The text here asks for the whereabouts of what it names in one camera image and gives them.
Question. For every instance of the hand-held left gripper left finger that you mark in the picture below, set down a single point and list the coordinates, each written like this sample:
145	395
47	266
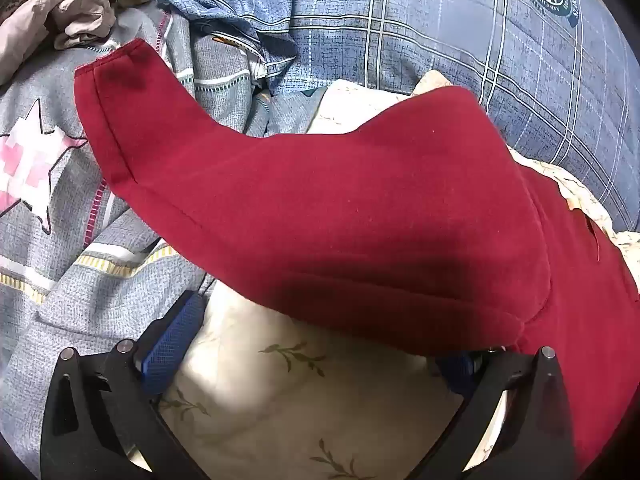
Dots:
170	345

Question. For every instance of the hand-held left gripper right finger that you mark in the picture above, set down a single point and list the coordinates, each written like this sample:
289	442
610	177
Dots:
460	371

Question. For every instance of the dark red garment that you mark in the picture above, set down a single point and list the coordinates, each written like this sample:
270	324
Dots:
325	210

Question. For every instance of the cream leaf print sheet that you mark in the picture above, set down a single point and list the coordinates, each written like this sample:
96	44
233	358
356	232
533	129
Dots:
280	410

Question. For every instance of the grey star-print garment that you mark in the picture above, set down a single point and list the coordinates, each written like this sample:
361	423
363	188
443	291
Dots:
65	260

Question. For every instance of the blue plaid quilt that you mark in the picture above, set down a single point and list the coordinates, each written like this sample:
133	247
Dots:
425	35

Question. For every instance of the beige crumpled cloth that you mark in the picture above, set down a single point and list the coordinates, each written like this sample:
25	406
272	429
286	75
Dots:
85	15

